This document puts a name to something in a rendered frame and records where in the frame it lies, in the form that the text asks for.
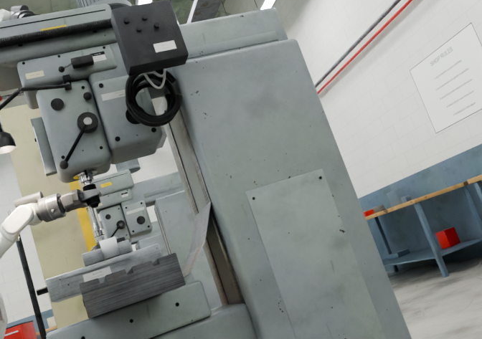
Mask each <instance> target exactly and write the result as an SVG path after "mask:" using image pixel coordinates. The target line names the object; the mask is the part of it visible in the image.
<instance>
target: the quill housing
mask: <svg viewBox="0 0 482 339"><path fill-rule="evenodd" d="M71 84H72V89H71V90H65V89H64V88H59V89H49V90H38V91H37V102H38V105H39V110H40V113H41V116H42V119H43V123H44V127H45V130H46V133H47V137H48V141H49V145H50V148H51V151H52V155H53V159H54V161H55V165H56V169H57V173H58V176H59V179H60V180H61V182H63V183H71V182H74V181H79V179H74V178H73V176H74V175H75V174H77V173H79V172H82V171H84V170H91V169H96V170H98V172H97V173H96V174H95V175H93V176H97V175H100V174H104V173H107V172H108V171H109V170H110V164H111V156H112V155H111V152H110V148H109V145H108V141H107V138H106V135H105V131H104V128H103V124H102V122H101V119H100V115H99V112H98V108H97V105H96V102H95V98H94V95H93V91H92V88H91V86H90V83H89V82H88V81H86V80H78V81H74V82H71ZM85 92H90V93H91V94H92V98H91V99H90V100H85V99H84V98H83V94H84V93H85ZM86 112H89V113H93V114H95V115H96V116H97V118H98V128H97V129H96V130H95V131H94V132H92V133H83V135H82V137H81V139H80V141H79V142H78V144H77V146H76V148H75V150H74V151H73V153H72V155H71V156H70V159H69V161H68V164H69V166H68V168H67V169H61V168H60V166H59V164H60V162H61V161H64V160H65V158H66V157H67V154H68V153H69V151H70V149H71V147H72V145H73V144H74V142H75V140H76V138H77V137H78V135H79V133H80V131H81V130H80V129H79V128H78V126H77V119H78V117H79V116H80V115H81V114H82V113H86Z"/></svg>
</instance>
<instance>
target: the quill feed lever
mask: <svg viewBox="0 0 482 339"><path fill-rule="evenodd" d="M77 126H78V128H79V129H80V130H81V131H80V133H79V135H78V137H77V138H76V140H75V142H74V144H73V145H72V147H71V149H70V151H69V153H68V154H67V157H66V158H65V160H64V161H61V162H60V164H59V166H60V168H61V169H67V168H68V166H69V164H68V161H69V159H70V156H71V155H72V153H73V151H74V150H75V148H76V146H77V144H78V142H79V141H80V139H81V137H82V135H83V133H92V132H94V131H95V130H96V129H97V128H98V118H97V116H96V115H95V114H93V113H89V112H86V113H82V114H81V115H80V116H79V117H78V119H77Z"/></svg>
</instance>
